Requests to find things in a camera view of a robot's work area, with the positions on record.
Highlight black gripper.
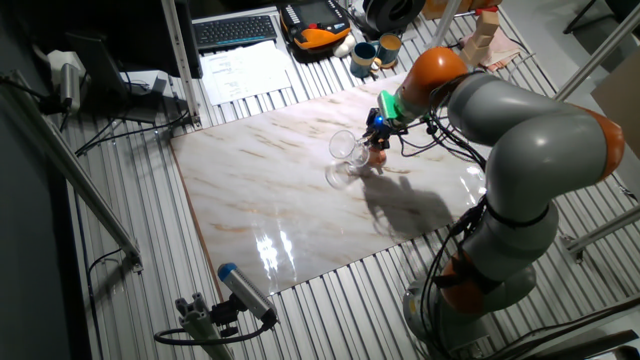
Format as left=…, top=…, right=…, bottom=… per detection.
left=361, top=106, right=397, bottom=152

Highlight clear glass mug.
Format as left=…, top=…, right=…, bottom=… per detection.
left=328, top=129, right=373, bottom=169

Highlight teal mug yellow band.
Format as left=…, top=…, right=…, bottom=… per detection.
left=349, top=42, right=382, bottom=80

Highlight dark teal mug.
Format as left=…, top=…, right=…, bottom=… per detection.
left=375, top=32, right=404, bottom=70

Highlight small white rounded object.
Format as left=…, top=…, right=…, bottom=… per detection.
left=333, top=33, right=357, bottom=59

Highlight black round device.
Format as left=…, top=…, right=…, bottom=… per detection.
left=363, top=0, right=427, bottom=35

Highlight orange black teach pendant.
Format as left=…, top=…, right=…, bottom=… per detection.
left=279, top=0, right=352, bottom=51

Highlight white marble pattern board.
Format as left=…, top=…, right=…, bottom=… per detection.
left=169, top=72, right=560, bottom=297

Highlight stacked wooden blocks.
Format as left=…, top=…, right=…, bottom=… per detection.
left=458, top=7, right=501, bottom=69

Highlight white printed paper sheet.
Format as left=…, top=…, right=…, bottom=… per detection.
left=199, top=40, right=293, bottom=106

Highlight pink cloth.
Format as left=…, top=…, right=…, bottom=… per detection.
left=459, top=27, right=524, bottom=71

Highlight black keyboard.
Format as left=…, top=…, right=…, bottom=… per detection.
left=192, top=14, right=279, bottom=51

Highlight short aluminium floor profile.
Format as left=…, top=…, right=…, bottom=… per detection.
left=559, top=204, right=640, bottom=264

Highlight brown cardboard sheet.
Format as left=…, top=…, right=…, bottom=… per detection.
left=589, top=49, right=640, bottom=161

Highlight black monitor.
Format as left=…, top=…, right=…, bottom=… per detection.
left=64, top=0, right=204, bottom=81

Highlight black monitor stand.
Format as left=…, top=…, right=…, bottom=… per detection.
left=64, top=30, right=176, bottom=125

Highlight black metal bar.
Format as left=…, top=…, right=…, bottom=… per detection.
left=519, top=327, right=640, bottom=360

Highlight long slanted aluminium profile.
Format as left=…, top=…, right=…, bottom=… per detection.
left=0, top=69, right=145, bottom=274

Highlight slim aluminium post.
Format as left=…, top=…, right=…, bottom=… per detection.
left=427, top=0, right=464, bottom=51

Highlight silver camera blue end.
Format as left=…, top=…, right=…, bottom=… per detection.
left=217, top=262, right=279, bottom=325

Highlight aluminium frame post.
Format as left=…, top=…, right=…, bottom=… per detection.
left=159, top=0, right=202, bottom=129

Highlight thick aluminium frame beam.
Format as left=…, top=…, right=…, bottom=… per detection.
left=554, top=4, right=640, bottom=101

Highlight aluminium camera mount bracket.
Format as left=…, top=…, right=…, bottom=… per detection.
left=174, top=292, right=241, bottom=360

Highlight black camera cable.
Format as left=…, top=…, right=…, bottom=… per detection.
left=153, top=312, right=279, bottom=347

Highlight silver device white mount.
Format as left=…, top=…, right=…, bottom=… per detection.
left=47, top=49, right=87, bottom=114

